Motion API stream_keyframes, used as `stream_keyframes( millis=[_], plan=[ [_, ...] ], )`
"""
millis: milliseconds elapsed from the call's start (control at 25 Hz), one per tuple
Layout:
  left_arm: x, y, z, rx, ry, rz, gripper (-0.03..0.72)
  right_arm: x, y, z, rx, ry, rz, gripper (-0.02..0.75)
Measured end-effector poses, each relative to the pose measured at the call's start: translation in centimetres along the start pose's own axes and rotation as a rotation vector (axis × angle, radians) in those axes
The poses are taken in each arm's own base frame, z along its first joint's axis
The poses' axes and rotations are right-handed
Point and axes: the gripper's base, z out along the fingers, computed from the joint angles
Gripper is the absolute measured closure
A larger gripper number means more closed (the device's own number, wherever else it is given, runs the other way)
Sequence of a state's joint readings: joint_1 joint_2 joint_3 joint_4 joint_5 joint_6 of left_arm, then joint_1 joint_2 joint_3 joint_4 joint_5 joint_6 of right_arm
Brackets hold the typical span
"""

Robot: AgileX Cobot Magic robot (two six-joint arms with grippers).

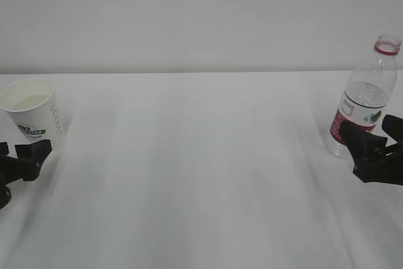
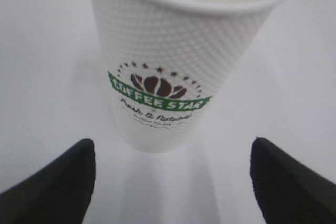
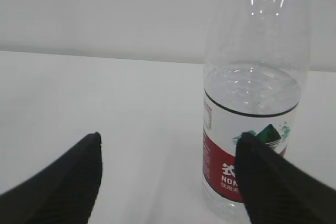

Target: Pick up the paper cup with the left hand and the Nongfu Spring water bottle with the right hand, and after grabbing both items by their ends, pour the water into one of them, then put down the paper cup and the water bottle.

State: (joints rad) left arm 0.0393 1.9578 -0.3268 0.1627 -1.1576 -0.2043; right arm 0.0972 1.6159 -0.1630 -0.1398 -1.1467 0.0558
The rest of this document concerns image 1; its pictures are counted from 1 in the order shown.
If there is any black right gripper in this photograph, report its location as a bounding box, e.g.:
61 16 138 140
339 114 403 186

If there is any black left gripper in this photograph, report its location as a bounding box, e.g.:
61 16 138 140
0 139 52 209

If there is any clear water bottle red label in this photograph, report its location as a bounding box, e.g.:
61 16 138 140
325 34 402 158

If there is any white paper cup green logo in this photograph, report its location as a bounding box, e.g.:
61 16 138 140
1 78 65 150

